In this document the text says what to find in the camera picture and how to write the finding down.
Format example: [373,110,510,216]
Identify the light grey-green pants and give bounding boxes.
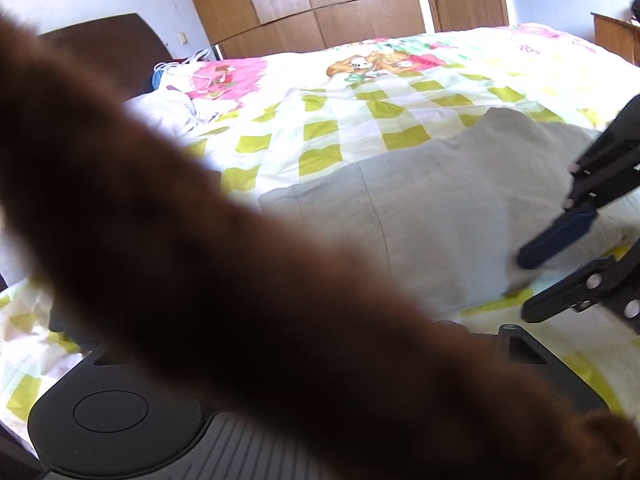
[259,108,639,316]

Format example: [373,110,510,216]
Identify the wooden side cabinet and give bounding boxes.
[592,13,640,66]

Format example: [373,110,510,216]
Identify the colourful checkered bed sheet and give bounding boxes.
[0,22,640,456]

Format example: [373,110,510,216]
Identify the wooden wardrobe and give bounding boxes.
[193,0,425,58]

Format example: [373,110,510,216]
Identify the white pink patterned pillow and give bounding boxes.
[124,89,219,138]

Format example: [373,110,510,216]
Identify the cream cloth bag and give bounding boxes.
[151,49,212,93]

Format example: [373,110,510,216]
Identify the brown furry lens obstruction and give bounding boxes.
[1,20,639,479]

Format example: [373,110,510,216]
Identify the dark wooden headboard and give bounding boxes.
[40,13,174,100]

